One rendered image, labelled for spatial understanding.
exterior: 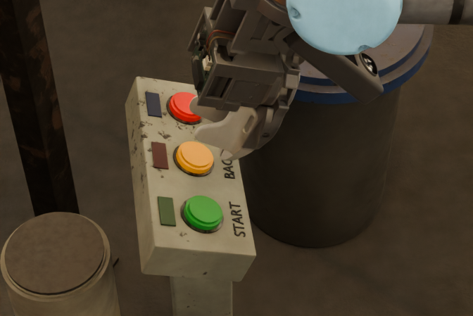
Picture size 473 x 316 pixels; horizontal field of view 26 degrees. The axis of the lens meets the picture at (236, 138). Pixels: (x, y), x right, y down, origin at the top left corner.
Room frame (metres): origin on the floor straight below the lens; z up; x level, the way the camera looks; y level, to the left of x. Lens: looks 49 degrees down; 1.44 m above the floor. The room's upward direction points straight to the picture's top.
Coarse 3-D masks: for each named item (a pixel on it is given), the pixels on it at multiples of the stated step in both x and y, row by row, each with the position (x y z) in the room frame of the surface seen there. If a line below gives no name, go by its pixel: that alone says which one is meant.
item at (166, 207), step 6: (162, 198) 0.65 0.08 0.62; (168, 198) 0.65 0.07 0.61; (162, 204) 0.64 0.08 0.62; (168, 204) 0.64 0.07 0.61; (162, 210) 0.63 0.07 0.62; (168, 210) 0.63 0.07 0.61; (174, 210) 0.63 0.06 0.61; (162, 216) 0.62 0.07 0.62; (168, 216) 0.62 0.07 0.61; (174, 216) 0.63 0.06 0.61; (162, 222) 0.61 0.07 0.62; (168, 222) 0.62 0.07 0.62; (174, 222) 0.62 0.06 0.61
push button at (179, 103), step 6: (174, 96) 0.79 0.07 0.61; (180, 96) 0.79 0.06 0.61; (186, 96) 0.79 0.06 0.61; (192, 96) 0.80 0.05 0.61; (174, 102) 0.78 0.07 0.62; (180, 102) 0.78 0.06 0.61; (186, 102) 0.79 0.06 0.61; (174, 108) 0.77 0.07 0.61; (180, 108) 0.77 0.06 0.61; (186, 108) 0.78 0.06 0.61; (174, 114) 0.77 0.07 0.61; (180, 114) 0.77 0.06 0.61; (186, 114) 0.77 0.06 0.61; (192, 114) 0.77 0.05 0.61; (186, 120) 0.77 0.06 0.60; (192, 120) 0.77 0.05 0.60
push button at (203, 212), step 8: (192, 200) 0.64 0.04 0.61; (200, 200) 0.65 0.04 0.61; (208, 200) 0.65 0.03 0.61; (184, 208) 0.64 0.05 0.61; (192, 208) 0.63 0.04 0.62; (200, 208) 0.64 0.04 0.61; (208, 208) 0.64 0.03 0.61; (216, 208) 0.64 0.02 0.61; (192, 216) 0.63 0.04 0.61; (200, 216) 0.63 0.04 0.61; (208, 216) 0.63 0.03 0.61; (216, 216) 0.63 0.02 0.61; (192, 224) 0.62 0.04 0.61; (200, 224) 0.62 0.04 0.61; (208, 224) 0.62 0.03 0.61; (216, 224) 0.62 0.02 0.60
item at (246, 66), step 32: (224, 0) 0.65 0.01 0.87; (256, 0) 0.63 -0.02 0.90; (224, 32) 0.63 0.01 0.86; (256, 32) 0.63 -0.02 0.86; (288, 32) 0.63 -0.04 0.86; (192, 64) 0.65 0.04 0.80; (224, 64) 0.60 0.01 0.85; (256, 64) 0.61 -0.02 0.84; (288, 64) 0.62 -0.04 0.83; (224, 96) 0.60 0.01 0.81; (256, 96) 0.61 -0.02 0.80; (288, 96) 0.62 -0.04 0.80
